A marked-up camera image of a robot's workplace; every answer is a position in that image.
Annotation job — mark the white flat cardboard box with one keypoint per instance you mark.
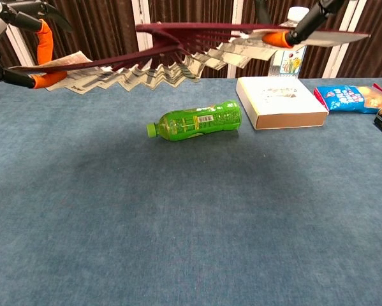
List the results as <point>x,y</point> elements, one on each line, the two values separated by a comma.
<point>280,102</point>

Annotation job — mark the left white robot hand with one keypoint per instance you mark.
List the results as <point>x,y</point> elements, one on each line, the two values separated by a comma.
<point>45,41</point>

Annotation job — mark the green tea bottle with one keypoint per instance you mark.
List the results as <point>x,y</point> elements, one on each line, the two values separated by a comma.
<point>203,121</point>

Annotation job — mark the red and white paper fan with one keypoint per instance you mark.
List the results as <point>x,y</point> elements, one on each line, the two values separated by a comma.
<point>165,63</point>

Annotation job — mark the clear water bottle white cap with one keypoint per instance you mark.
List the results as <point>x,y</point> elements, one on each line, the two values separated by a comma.
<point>289,65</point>

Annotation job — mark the brown pleated curtain panel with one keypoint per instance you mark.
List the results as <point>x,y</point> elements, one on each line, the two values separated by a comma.
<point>280,12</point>
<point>98,32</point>
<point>2,51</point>
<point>375,54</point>
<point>190,11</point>

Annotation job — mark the blue snack chip bag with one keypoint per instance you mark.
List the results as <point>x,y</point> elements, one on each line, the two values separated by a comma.
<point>347,99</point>

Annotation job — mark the white screen frame post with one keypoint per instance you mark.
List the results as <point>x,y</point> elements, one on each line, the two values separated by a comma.
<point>144,12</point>
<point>235,12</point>
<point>25,54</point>
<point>342,54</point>

